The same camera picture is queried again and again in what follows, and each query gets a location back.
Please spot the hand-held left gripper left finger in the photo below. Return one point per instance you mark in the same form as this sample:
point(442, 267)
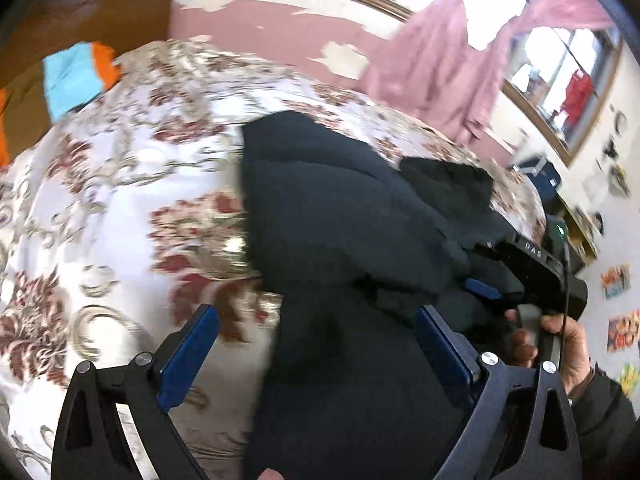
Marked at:
point(187, 355)

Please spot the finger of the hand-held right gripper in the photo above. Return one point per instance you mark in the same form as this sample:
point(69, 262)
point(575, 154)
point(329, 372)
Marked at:
point(484, 288)

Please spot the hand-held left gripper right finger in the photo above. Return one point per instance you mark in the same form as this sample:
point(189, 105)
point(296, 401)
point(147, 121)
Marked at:
point(442, 352)

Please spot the black padded jacket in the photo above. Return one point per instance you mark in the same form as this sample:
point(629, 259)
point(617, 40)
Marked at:
point(350, 270)

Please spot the person's right forearm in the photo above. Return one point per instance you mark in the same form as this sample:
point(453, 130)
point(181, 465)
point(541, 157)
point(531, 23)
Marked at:
point(607, 425)

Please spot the person's right hand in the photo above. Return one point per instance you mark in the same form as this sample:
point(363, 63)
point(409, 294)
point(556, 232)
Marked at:
point(575, 350)

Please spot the wooden shelf desk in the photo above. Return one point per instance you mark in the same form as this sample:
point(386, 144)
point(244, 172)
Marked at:
point(580, 232)

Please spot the blue bag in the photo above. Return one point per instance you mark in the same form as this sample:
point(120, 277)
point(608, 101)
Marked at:
point(542, 175)

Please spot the floral bedspread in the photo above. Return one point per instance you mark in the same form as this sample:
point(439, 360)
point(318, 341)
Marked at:
point(125, 210)

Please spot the red hanging garment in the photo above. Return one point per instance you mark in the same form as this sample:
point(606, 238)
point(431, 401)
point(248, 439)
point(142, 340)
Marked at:
point(576, 95)

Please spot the orange brown blue striped pillow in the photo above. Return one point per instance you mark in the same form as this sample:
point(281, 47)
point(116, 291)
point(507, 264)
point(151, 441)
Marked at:
point(67, 82)

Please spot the wooden headboard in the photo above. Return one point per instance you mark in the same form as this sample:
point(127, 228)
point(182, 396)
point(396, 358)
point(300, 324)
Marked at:
point(65, 15)

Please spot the colourful wall picture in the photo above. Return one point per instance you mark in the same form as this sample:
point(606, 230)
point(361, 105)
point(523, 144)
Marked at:
point(631, 380)
point(616, 282)
point(625, 332)

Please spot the small wall shelf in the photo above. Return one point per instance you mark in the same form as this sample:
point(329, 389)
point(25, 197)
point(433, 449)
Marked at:
point(619, 177)

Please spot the black wall hook item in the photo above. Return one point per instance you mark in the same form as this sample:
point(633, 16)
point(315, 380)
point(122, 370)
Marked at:
point(611, 149)

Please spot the round wall clock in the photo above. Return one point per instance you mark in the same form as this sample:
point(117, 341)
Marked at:
point(620, 121)

